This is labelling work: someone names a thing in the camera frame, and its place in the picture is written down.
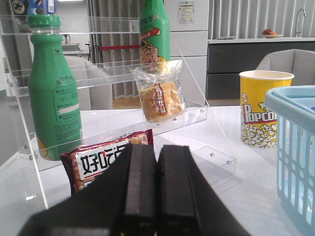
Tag white refrigerator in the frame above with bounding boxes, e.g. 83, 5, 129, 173
164, 0, 209, 105

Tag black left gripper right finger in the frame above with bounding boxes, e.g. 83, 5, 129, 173
157, 145, 249, 236

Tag green milk tea bottle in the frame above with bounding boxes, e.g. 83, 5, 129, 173
27, 15, 82, 161

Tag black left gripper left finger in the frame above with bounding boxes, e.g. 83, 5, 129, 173
18, 144, 156, 236

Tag green cartoon drink bottle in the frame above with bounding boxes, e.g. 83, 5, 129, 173
140, 0, 170, 72

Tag dark kitchen counter cabinet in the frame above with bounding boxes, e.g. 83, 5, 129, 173
206, 39, 315, 100

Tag red snack packet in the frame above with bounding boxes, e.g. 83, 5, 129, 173
60, 129, 154, 195

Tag blue cookie package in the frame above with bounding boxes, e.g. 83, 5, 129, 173
28, 0, 57, 15

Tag packaged bread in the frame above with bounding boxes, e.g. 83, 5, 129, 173
131, 60, 185, 123

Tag clear acrylic display shelf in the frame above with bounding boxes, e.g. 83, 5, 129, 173
0, 14, 237, 209

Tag fruit plate on counter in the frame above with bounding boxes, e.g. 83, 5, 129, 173
261, 29, 284, 38

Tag grey armchair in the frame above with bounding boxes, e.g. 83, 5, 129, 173
256, 49, 315, 86

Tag yellow popcorn paper cup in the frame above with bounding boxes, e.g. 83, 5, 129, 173
239, 70, 294, 148

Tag chrome kitchen faucet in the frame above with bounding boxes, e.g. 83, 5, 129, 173
294, 8, 306, 37

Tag light blue plastic basket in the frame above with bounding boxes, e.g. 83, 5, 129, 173
265, 86, 315, 236

